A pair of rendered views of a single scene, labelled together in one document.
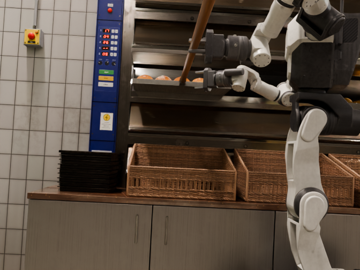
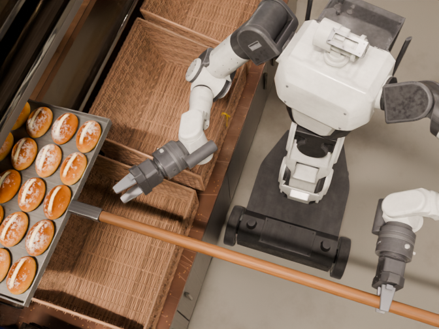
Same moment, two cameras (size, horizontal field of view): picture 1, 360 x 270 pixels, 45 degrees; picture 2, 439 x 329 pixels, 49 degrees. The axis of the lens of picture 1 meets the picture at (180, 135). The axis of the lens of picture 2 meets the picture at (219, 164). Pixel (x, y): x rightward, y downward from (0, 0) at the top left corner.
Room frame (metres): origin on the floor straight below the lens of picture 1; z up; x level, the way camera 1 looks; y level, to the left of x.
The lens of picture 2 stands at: (1.82, 0.22, 2.43)
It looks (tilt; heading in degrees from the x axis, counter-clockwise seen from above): 67 degrees down; 298
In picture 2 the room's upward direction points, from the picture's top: 8 degrees counter-clockwise
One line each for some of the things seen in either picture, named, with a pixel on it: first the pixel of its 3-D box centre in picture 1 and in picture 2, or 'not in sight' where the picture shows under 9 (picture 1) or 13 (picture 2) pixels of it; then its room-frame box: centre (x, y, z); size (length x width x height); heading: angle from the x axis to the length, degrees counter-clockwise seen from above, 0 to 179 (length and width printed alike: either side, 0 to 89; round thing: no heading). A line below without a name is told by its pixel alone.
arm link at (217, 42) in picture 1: (222, 47); (392, 264); (1.57, -0.14, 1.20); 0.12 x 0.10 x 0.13; 92
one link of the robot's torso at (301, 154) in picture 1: (307, 165); (310, 156); (1.85, -0.54, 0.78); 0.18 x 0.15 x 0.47; 3
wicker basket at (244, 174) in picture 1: (287, 174); (170, 103); (2.45, -0.62, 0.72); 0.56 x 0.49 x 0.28; 91
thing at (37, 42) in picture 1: (33, 38); not in sight; (2.63, 0.92, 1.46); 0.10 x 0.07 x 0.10; 92
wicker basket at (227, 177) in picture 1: (180, 169); (110, 241); (2.43, -0.01, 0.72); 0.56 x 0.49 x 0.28; 93
